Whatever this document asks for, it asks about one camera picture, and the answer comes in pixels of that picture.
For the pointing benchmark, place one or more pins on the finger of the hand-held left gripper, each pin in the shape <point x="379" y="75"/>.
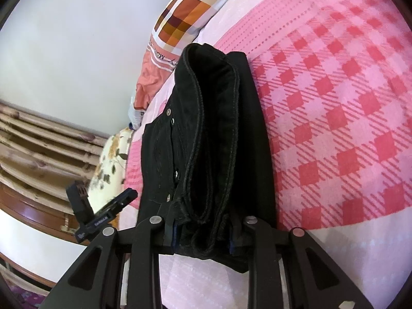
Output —
<point x="79" y="199"/>
<point x="109" y="209"/>

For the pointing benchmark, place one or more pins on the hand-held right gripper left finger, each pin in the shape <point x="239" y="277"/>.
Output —
<point x="167" y="238"/>

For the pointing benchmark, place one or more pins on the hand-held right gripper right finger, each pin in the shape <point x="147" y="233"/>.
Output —
<point x="239" y="241"/>

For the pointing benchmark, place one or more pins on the black pants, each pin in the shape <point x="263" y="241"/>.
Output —
<point x="225" y="135"/>

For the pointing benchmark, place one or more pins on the floral pillow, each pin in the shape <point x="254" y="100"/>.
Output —
<point x="109" y="157"/>

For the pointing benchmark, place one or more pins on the wooden headboard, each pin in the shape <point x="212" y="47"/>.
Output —
<point x="32" y="154"/>

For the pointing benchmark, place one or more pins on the purple patterned rug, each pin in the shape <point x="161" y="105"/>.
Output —
<point x="22" y="291"/>

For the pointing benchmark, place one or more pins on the pink checkered blanket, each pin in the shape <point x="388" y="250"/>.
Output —
<point x="322" y="119"/>

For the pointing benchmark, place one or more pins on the orange brown checkered pillow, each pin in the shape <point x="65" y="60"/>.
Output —
<point x="183" y="13"/>

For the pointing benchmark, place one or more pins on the brown wooden bed frame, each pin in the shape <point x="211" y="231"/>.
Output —
<point x="32" y="210"/>

